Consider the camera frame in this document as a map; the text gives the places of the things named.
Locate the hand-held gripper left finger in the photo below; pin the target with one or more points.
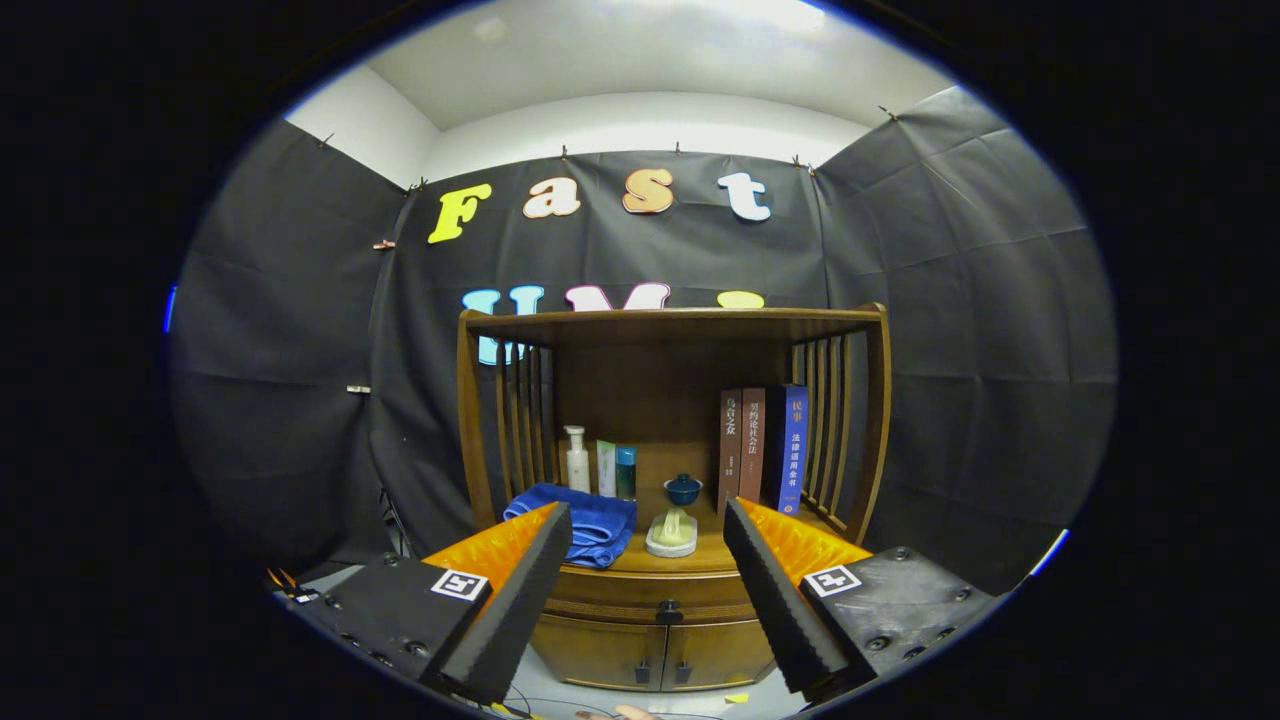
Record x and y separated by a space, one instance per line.
515 610

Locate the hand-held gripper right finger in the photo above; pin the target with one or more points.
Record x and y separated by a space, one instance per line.
775 605

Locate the wooden drawer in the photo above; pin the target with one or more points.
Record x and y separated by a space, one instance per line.
610 597

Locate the pale green soap dish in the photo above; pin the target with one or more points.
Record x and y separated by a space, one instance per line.
672 535

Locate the wooden cabinet door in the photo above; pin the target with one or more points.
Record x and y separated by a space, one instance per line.
595 650
720 652

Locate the wooden countertop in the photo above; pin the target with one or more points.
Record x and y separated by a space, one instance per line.
715 550

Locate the wooden cabinet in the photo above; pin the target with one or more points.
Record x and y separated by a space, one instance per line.
650 390

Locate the blue folded towel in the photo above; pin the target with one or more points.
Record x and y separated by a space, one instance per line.
600 530

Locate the blue lidded teacup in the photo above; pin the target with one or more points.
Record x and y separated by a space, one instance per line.
683 491

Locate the white pump bottle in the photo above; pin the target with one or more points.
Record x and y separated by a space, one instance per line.
578 470

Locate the blue book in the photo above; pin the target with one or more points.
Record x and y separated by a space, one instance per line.
795 440

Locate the light brown book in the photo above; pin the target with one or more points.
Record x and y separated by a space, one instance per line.
752 440

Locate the white green tube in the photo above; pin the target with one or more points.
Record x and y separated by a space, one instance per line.
606 470

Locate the dark brown book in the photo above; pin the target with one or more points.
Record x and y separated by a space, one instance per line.
730 440

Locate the teal capped bottle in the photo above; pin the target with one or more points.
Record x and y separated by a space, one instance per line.
626 475

